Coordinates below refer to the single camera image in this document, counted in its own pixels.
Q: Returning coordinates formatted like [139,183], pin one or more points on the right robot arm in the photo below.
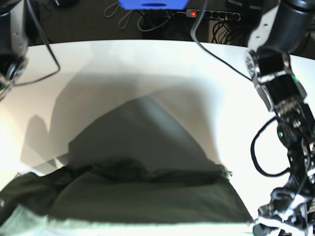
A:
[13,44]

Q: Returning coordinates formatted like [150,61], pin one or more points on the green t-shirt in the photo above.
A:
[123,198]

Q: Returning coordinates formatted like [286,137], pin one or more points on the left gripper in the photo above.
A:
[288,211]

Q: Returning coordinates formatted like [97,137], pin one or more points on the blue box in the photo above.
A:
[153,4]

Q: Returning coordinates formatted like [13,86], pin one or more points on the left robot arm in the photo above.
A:
[281,26]

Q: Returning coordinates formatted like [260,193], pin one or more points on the black power strip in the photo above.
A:
[215,15]

